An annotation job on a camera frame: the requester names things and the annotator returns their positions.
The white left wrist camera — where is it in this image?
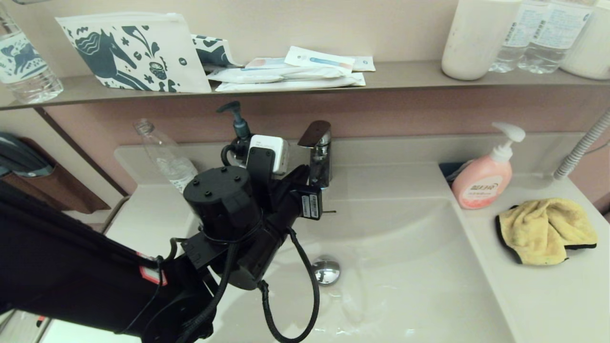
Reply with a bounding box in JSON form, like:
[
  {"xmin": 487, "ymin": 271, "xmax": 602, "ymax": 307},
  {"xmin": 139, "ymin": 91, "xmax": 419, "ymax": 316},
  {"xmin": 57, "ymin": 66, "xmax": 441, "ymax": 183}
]
[{"xmin": 247, "ymin": 135, "xmax": 290, "ymax": 177}]

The grey wall shelf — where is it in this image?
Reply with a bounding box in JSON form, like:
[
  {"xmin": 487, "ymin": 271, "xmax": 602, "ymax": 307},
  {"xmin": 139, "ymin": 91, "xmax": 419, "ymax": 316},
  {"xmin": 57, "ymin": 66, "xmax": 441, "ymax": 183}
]
[{"xmin": 0, "ymin": 59, "xmax": 610, "ymax": 111}]

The white packet with blue stripe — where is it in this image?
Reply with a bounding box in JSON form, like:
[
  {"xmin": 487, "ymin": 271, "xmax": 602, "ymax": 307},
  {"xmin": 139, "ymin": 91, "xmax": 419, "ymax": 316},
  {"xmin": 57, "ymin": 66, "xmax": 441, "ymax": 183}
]
[{"xmin": 284, "ymin": 46, "xmax": 356, "ymax": 75}]

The grey corrugated hose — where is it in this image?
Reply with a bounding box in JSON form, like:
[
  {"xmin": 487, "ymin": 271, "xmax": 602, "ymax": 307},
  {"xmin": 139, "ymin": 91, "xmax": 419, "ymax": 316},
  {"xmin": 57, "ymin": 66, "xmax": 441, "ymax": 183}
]
[{"xmin": 552, "ymin": 109, "xmax": 610, "ymax": 182}]

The dark grey hair dryer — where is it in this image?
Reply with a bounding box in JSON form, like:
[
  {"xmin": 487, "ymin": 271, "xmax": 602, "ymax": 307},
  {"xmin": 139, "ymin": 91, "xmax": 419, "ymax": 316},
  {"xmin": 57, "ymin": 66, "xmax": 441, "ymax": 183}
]
[{"xmin": 0, "ymin": 132, "xmax": 54, "ymax": 178}]

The dark blue small object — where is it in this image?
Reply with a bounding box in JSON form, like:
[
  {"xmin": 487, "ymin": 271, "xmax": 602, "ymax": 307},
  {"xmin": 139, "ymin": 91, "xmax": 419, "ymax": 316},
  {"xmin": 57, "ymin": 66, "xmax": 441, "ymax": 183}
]
[{"xmin": 438, "ymin": 162, "xmax": 470, "ymax": 185}]

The flat long white packet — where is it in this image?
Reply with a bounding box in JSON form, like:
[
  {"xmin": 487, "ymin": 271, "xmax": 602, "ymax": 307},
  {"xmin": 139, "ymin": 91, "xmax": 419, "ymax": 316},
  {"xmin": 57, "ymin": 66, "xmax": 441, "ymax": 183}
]
[{"xmin": 214, "ymin": 72, "xmax": 366, "ymax": 92}]

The long white wrapped packet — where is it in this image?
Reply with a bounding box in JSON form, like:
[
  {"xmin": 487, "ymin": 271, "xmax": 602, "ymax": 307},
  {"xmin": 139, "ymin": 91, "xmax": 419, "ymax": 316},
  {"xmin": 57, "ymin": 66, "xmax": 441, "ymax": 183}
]
[{"xmin": 206, "ymin": 65, "xmax": 347, "ymax": 84}]

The ribbed white cup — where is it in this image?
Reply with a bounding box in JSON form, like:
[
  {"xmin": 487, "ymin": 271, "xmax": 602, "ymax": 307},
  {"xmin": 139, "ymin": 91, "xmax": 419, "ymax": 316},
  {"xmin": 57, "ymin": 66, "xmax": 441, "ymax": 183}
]
[{"xmin": 559, "ymin": 0, "xmax": 610, "ymax": 80}]

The chrome faucet with lever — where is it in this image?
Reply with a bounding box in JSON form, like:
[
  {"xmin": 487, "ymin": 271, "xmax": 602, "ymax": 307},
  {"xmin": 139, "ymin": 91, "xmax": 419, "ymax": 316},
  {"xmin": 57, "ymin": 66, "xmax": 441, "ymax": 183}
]
[{"xmin": 297, "ymin": 120, "xmax": 333, "ymax": 189}]

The folded white blue print pouch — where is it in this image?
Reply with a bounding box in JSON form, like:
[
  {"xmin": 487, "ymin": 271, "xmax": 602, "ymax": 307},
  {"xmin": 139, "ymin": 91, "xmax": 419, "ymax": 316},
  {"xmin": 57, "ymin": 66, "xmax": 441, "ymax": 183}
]
[{"xmin": 191, "ymin": 34, "xmax": 244, "ymax": 72}]

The pale pink blue packet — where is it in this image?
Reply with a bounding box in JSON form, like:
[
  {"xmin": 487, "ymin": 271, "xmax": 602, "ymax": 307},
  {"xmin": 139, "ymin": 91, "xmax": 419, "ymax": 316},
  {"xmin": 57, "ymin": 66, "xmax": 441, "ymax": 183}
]
[{"xmin": 244, "ymin": 57, "xmax": 288, "ymax": 70}]

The empty clear plastic bottle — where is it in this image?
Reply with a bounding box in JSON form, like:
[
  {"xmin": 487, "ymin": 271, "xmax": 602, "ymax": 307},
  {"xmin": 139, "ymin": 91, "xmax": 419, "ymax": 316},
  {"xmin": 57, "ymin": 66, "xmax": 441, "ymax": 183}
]
[{"xmin": 133, "ymin": 118, "xmax": 200, "ymax": 193}]

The water bottle with blue label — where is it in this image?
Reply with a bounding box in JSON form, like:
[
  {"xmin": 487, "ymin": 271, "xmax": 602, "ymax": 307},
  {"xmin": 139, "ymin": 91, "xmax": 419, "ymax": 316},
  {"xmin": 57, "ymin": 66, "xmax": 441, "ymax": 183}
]
[{"xmin": 0, "ymin": 0, "xmax": 64, "ymax": 104}]

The yellow cloth with black trim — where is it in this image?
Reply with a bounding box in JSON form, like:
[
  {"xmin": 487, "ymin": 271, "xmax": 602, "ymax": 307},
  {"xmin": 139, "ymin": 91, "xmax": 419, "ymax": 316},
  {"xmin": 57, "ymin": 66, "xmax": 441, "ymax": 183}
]
[{"xmin": 495, "ymin": 198, "xmax": 599, "ymax": 266}]

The brown wall holder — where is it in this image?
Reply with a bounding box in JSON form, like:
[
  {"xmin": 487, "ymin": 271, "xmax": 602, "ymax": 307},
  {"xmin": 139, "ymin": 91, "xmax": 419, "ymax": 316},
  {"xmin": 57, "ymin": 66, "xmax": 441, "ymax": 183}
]
[{"xmin": 0, "ymin": 138, "xmax": 111, "ymax": 214}]

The chrome drain stopper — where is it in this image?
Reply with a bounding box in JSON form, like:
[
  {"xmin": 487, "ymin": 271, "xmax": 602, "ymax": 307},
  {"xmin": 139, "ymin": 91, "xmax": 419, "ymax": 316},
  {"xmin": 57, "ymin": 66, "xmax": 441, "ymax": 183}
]
[{"xmin": 312, "ymin": 255, "xmax": 342, "ymax": 286}]

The clear water bottle white label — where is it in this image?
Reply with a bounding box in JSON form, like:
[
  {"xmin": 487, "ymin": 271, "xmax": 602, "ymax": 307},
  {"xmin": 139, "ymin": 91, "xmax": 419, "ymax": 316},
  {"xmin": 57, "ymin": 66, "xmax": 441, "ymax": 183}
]
[
  {"xmin": 517, "ymin": 0, "xmax": 597, "ymax": 74},
  {"xmin": 488, "ymin": 0, "xmax": 531, "ymax": 73}
]

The white pouch blue horse print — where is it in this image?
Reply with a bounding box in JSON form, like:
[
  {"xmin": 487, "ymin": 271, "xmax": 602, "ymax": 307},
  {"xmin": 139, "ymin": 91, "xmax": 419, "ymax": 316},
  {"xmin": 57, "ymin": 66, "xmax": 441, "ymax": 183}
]
[{"xmin": 55, "ymin": 12, "xmax": 213, "ymax": 94}]

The dark grey pump bottle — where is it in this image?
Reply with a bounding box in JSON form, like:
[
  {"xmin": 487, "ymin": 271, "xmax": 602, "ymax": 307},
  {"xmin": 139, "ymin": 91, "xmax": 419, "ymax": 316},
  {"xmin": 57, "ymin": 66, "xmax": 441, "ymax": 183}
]
[{"xmin": 217, "ymin": 101, "xmax": 252, "ymax": 143}]

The white sink basin vanity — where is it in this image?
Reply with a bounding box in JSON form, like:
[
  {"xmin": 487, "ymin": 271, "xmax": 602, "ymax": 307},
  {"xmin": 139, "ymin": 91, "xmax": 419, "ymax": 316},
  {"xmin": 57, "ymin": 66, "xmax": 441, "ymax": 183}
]
[{"xmin": 41, "ymin": 132, "xmax": 610, "ymax": 343}]

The pink hand soap pump bottle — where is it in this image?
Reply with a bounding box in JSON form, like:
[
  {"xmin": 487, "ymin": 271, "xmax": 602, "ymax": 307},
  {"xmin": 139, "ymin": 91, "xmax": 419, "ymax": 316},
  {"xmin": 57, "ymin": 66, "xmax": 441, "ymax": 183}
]
[{"xmin": 451, "ymin": 122, "xmax": 527, "ymax": 210}]

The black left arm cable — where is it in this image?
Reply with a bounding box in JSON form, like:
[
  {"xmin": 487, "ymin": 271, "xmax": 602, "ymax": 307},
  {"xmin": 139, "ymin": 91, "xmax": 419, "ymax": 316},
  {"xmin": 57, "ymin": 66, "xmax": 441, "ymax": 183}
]
[{"xmin": 257, "ymin": 228, "xmax": 321, "ymax": 343}]

